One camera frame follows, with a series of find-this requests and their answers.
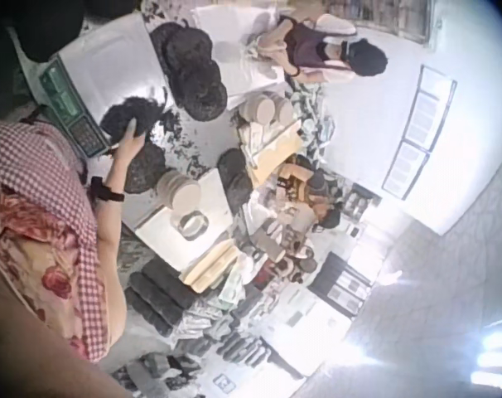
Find person's right hand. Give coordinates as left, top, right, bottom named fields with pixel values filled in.
left=104, top=121, right=147, bottom=191

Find dark tea clump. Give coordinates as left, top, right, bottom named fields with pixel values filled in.
left=99, top=95, right=166, bottom=140

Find scattered loose tea leaves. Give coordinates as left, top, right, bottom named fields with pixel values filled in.
left=153, top=105, right=219, bottom=167

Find black wrist band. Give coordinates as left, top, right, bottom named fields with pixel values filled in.
left=89, top=175, right=126, bottom=204

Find green electronic scale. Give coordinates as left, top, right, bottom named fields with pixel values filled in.
left=38, top=15, right=169, bottom=159

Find white board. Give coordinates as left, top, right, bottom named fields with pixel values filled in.
left=133, top=167, right=236, bottom=263

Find white cloth sheet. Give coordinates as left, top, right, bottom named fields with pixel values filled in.
left=190, top=2, right=286, bottom=109

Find stack of wooden boards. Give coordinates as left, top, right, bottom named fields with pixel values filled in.
left=179, top=239, right=240, bottom=294
left=235, top=122, right=305, bottom=188

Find stack of dark tea bricks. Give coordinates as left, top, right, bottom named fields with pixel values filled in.
left=123, top=256, right=199, bottom=337

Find heap of tools and packets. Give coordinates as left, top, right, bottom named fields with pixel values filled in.
left=238, top=155, right=384, bottom=291

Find row of dark packets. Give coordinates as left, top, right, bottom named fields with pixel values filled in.
left=174, top=306, right=277, bottom=376

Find black framed cabinet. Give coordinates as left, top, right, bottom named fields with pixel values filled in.
left=307, top=250, right=375, bottom=321

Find window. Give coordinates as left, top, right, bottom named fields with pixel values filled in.
left=320, top=0, right=437, bottom=44

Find framed wall notices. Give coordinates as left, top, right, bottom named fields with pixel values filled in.
left=380, top=63, right=459, bottom=202

